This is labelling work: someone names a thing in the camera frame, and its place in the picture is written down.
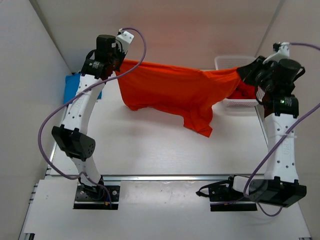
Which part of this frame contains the blue t shirt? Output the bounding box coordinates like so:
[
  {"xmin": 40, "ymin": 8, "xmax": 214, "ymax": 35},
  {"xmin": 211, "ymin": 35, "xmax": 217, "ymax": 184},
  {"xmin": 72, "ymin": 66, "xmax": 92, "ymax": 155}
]
[{"xmin": 63, "ymin": 73, "xmax": 101, "ymax": 105}]

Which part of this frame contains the orange t shirt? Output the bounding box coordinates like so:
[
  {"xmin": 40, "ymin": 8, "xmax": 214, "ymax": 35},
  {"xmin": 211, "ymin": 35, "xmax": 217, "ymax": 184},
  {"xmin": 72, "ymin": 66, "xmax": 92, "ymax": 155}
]
[{"xmin": 118, "ymin": 62, "xmax": 255, "ymax": 137}]

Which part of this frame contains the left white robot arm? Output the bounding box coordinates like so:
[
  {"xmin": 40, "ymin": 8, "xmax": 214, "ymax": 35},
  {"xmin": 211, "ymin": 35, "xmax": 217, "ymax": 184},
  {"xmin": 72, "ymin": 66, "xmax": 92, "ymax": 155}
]
[{"xmin": 51, "ymin": 31, "xmax": 134, "ymax": 189}]

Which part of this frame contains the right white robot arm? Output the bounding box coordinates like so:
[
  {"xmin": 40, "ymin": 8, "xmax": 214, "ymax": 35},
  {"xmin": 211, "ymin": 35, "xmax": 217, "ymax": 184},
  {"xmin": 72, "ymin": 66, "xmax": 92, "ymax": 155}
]
[{"xmin": 232, "ymin": 57, "xmax": 307, "ymax": 208}]

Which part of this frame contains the white plastic basket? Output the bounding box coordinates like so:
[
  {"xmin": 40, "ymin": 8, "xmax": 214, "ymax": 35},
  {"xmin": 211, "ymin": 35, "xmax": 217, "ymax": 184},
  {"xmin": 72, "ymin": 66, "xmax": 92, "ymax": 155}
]
[{"xmin": 214, "ymin": 55, "xmax": 265, "ymax": 107}]

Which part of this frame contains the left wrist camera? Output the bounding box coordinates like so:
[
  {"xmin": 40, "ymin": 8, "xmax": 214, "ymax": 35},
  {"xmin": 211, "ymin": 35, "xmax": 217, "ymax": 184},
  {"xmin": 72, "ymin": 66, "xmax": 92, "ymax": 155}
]
[{"xmin": 116, "ymin": 29, "xmax": 135, "ymax": 53}]

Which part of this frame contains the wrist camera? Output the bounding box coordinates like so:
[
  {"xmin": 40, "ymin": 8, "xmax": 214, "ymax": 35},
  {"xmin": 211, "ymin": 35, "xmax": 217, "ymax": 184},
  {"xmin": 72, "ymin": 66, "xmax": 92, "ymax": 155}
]
[
  {"xmin": 263, "ymin": 42, "xmax": 290, "ymax": 64},
  {"xmin": 116, "ymin": 29, "xmax": 135, "ymax": 53}
]

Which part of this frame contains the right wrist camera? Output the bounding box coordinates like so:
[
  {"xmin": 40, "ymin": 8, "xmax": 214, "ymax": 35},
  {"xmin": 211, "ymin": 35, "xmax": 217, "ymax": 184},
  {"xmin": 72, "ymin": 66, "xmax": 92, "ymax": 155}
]
[{"xmin": 263, "ymin": 42, "xmax": 290, "ymax": 64}]

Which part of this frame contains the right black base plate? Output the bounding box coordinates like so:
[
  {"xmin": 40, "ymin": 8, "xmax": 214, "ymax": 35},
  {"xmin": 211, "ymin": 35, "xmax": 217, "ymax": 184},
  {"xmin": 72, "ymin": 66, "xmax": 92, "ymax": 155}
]
[{"xmin": 195, "ymin": 180, "xmax": 258, "ymax": 213}]

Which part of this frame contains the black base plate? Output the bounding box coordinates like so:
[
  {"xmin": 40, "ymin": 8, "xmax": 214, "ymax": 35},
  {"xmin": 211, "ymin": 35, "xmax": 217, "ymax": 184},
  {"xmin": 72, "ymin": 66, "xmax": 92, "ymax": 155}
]
[
  {"xmin": 195, "ymin": 180, "xmax": 258, "ymax": 213},
  {"xmin": 73, "ymin": 185, "xmax": 121, "ymax": 210}
]

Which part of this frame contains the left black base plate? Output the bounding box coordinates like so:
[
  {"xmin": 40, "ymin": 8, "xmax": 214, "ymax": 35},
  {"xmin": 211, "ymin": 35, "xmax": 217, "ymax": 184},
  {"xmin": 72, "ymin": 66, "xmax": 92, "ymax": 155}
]
[{"xmin": 73, "ymin": 185, "xmax": 121, "ymax": 210}]

